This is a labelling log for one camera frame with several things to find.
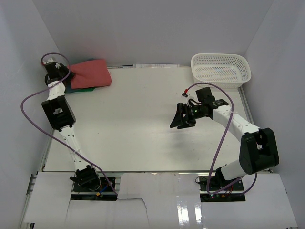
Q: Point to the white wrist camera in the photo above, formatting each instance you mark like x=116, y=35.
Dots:
x=49, y=60
x=185, y=94

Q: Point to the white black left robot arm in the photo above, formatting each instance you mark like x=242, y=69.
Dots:
x=62, y=119

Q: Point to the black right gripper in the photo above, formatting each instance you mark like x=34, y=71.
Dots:
x=180, y=122

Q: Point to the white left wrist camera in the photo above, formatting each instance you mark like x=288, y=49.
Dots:
x=49, y=60

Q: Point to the folded blue t shirt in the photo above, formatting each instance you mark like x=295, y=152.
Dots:
x=69, y=89

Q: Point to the red t shirt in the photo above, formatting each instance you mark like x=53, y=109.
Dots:
x=90, y=74

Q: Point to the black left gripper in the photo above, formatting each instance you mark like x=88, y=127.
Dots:
x=63, y=68

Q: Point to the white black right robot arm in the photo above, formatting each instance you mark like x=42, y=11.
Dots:
x=258, y=148

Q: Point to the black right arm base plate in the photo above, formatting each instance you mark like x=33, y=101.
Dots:
x=233, y=193

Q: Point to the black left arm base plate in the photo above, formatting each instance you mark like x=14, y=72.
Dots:
x=102, y=192

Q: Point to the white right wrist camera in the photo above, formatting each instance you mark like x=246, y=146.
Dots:
x=185, y=94

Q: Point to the white perforated plastic basket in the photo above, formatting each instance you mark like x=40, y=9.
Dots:
x=223, y=70

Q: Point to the folded green t shirt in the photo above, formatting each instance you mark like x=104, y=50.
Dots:
x=82, y=90

